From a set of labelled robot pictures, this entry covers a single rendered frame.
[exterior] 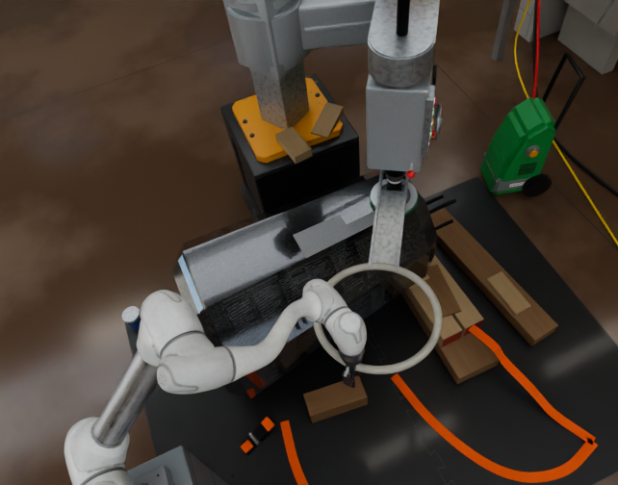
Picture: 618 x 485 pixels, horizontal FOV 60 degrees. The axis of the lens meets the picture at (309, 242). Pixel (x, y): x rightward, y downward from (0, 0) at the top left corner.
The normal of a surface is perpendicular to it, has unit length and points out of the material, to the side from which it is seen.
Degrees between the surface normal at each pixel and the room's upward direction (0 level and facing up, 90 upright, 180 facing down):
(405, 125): 90
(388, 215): 16
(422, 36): 0
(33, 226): 0
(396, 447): 0
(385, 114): 90
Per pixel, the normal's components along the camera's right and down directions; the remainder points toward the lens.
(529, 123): -0.63, -0.37
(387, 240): -0.15, -0.32
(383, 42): -0.10, -0.56
